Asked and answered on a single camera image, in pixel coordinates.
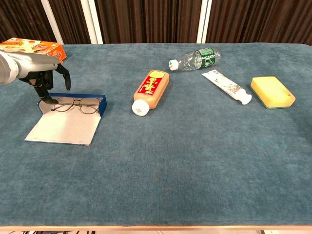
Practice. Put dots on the white toothpaste tube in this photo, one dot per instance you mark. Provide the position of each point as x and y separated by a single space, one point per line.
226 85

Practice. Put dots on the yellow sponge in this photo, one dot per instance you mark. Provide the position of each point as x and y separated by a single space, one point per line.
271 91

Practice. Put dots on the orange biscuit box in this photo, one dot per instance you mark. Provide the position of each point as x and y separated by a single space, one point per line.
36 46

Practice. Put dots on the clear bottle with green label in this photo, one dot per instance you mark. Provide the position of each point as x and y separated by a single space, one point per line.
195 59

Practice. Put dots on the dark brown pleated curtain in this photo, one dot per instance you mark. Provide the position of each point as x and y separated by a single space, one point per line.
146 22

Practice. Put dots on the thin-framed eyeglasses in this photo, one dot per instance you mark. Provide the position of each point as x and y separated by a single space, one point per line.
89 106

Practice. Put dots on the thin white metal post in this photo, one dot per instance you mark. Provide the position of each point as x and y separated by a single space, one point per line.
52 22

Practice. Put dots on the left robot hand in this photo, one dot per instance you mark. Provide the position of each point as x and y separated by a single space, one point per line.
36 65

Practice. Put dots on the sauce bottle with red label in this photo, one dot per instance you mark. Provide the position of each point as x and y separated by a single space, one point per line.
151 90

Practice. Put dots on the blue glasses case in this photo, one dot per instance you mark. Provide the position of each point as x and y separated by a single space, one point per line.
63 126

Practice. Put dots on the teal table cloth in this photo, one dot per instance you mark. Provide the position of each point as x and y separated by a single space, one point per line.
170 158

